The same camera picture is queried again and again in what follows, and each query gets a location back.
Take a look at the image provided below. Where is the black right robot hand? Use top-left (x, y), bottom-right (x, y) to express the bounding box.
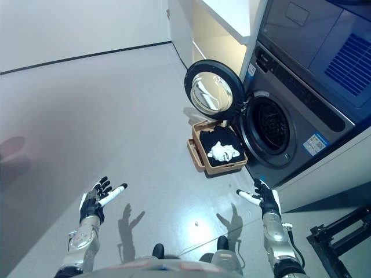
top-left (237, 178), bottom-right (281, 217)

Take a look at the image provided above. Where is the brown woven laundry basket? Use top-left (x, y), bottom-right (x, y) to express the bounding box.
top-left (187, 119), bottom-right (249, 176)

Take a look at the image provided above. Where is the grey stacked dryer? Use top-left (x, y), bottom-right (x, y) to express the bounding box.
top-left (257, 0), bottom-right (371, 117)

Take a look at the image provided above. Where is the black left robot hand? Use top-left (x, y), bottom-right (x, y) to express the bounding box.
top-left (79, 175), bottom-right (128, 224)

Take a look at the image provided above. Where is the round black washing machine door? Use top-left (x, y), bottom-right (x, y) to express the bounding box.
top-left (184, 59), bottom-right (250, 121)

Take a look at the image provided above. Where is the black metal frame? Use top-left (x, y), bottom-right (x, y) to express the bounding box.
top-left (306, 202), bottom-right (371, 265)

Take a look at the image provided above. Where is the white cabinet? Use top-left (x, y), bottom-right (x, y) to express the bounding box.
top-left (166, 0), bottom-right (272, 85)

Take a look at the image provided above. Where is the grey robot torso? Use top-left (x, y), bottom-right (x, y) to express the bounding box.
top-left (83, 254), bottom-right (244, 278)

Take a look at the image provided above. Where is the white garment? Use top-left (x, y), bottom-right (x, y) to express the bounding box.
top-left (207, 141), bottom-right (241, 163)

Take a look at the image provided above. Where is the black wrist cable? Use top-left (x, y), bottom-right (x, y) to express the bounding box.
top-left (280, 221), bottom-right (305, 263)

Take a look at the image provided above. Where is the silver right robot leg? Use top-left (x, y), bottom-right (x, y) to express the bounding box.
top-left (199, 235), bottom-right (245, 276)

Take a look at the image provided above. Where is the dark navy garment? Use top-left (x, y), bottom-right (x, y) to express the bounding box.
top-left (198, 128), bottom-right (246, 167)

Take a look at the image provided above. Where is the grey front-load washing machine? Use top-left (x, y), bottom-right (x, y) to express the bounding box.
top-left (238, 40), bottom-right (356, 189)

